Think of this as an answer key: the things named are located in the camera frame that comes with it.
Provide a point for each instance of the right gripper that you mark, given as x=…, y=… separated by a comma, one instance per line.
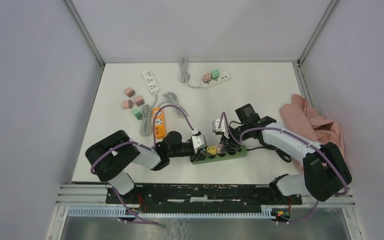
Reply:
x=229, y=142

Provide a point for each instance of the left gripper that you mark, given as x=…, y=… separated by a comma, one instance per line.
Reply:
x=199, y=154

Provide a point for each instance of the yellow USB adapter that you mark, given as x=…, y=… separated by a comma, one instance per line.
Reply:
x=212, y=150

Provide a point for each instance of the green power strip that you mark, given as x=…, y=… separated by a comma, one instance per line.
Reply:
x=229, y=155

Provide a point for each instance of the orange power strip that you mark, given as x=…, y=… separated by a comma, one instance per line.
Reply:
x=160, y=124

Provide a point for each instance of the mint adapter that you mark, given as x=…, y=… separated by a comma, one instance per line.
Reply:
x=137, y=114

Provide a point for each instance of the white power strip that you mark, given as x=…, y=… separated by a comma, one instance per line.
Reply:
x=151, y=82
x=223, y=78

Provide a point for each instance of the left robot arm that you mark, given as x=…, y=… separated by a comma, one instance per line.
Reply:
x=110, y=156

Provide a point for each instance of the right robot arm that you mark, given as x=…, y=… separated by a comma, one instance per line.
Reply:
x=325, y=173

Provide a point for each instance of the pink cloth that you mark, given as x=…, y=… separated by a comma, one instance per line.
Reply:
x=301, y=118

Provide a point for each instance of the green adapter on far strip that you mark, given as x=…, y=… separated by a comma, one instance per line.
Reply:
x=214, y=74

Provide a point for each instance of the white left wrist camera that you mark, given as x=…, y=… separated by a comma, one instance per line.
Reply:
x=198, y=141

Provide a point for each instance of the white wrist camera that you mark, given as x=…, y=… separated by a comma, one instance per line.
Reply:
x=198, y=141
x=219, y=127

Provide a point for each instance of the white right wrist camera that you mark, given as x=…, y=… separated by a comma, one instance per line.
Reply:
x=219, y=127

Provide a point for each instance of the black mounting base plate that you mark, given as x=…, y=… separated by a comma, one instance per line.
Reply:
x=170, y=198

